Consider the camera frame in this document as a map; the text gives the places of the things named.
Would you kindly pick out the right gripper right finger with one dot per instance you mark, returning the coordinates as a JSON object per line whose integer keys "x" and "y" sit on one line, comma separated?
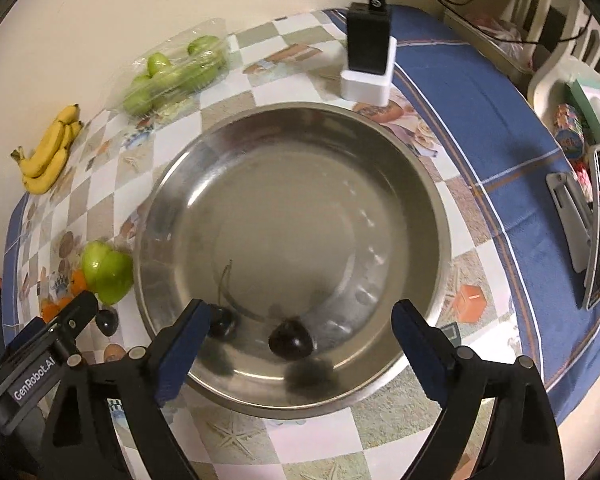
{"x": 522, "y": 440}

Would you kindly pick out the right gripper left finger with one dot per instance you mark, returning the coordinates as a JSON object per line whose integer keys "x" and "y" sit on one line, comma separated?
{"x": 79, "y": 440}

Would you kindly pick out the dark plum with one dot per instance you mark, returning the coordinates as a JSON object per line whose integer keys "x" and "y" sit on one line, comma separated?
{"x": 107, "y": 321}
{"x": 223, "y": 323}
{"x": 291, "y": 340}

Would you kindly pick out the orange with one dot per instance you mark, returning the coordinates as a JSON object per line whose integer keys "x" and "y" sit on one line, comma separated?
{"x": 78, "y": 282}
{"x": 50, "y": 309}

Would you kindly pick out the checkered fruit print tablecloth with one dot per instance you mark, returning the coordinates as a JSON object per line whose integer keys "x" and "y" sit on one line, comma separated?
{"x": 512, "y": 288}

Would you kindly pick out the banana bunch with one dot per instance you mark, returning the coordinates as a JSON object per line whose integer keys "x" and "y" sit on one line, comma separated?
{"x": 42, "y": 168}

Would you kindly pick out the large steel bowl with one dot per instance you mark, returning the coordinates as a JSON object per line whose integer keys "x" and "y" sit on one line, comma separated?
{"x": 296, "y": 210}

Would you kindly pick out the clear plastic fruit tray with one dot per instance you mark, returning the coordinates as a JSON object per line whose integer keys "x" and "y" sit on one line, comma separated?
{"x": 172, "y": 72}

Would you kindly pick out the black charger on white dock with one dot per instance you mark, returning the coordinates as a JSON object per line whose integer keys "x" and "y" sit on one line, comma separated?
{"x": 371, "y": 52}

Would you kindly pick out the white wooden chair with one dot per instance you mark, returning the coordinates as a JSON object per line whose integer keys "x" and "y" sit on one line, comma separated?
{"x": 540, "y": 45}

